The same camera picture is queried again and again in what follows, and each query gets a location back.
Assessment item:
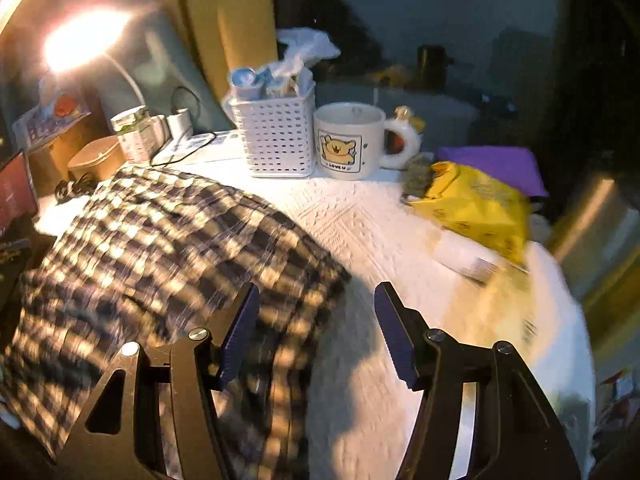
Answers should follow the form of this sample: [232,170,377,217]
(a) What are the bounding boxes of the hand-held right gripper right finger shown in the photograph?
[374,281,583,480]

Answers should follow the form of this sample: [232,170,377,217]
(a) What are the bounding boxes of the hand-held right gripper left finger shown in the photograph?
[55,282,261,480]

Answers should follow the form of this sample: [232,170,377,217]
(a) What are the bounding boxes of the plaid pants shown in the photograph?
[0,165,351,480]

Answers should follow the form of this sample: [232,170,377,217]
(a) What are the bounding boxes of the white tube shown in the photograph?
[434,239,502,282]

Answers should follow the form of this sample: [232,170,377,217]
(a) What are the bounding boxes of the white textured table cover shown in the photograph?
[35,130,597,480]

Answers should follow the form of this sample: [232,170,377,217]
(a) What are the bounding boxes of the yellow plastic bag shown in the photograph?
[407,161,533,267]

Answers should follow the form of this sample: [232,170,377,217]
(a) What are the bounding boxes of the grey fuzzy item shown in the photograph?
[401,152,437,199]

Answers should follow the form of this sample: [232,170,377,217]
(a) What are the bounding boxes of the white power strip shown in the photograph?
[164,130,246,164]

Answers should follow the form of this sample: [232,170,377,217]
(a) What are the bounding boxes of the white plastic basket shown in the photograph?
[229,82,317,179]

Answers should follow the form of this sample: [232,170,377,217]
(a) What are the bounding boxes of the purple cloth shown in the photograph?
[435,145,549,198]

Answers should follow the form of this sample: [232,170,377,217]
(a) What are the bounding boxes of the white bear print mug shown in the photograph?
[314,102,423,182]

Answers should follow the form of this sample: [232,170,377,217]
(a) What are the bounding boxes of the white charger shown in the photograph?
[167,109,194,141]

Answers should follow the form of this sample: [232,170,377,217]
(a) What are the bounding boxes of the small gold white ornament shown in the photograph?
[394,106,426,133]

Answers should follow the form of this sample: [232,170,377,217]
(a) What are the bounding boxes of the white green milk carton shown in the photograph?
[111,105,170,165]

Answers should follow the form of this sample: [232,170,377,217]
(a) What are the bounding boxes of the colourful packet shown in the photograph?
[595,369,637,427]

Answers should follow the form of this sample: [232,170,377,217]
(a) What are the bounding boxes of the brown lidded box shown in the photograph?
[67,135,127,182]

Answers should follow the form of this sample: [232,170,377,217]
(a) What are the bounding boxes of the cardboard box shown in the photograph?
[27,115,108,196]

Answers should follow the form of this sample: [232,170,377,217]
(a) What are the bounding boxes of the dark red box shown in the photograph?
[0,152,39,233]

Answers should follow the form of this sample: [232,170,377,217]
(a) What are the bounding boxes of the dark cup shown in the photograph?
[417,45,449,89]

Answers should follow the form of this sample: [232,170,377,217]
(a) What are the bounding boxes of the printed paper packet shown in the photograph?
[12,87,94,152]

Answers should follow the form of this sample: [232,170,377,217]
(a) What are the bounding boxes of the crumpled plastic bag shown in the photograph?
[265,27,342,96]

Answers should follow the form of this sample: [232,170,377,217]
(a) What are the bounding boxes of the yellow board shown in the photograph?
[177,0,275,107]

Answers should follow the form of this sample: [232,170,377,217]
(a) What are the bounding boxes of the white desk lamp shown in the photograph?
[42,7,148,111]

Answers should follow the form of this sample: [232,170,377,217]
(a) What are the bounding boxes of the coiled black cable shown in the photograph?
[54,172,97,204]

